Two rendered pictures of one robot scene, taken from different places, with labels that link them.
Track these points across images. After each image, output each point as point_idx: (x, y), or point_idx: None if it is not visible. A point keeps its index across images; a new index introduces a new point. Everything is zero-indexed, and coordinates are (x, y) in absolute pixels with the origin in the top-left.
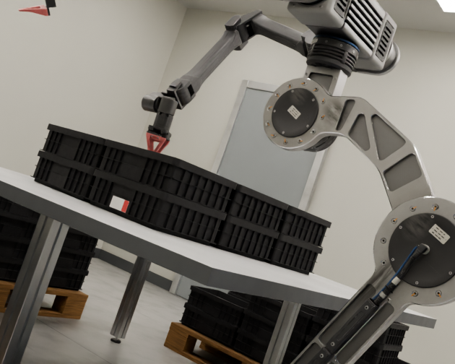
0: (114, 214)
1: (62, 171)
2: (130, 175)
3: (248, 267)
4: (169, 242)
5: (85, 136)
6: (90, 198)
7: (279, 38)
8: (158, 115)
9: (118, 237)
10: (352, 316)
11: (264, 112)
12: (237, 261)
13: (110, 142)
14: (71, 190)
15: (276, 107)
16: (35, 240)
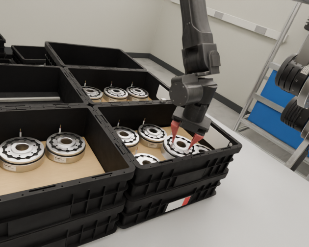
0: (185, 214)
1: (41, 239)
2: (189, 180)
3: (262, 169)
4: (293, 209)
5: (90, 185)
6: (128, 222)
7: None
8: (205, 110)
9: None
10: (301, 160)
11: None
12: (236, 162)
13: (154, 169)
14: (82, 239)
15: None
16: None
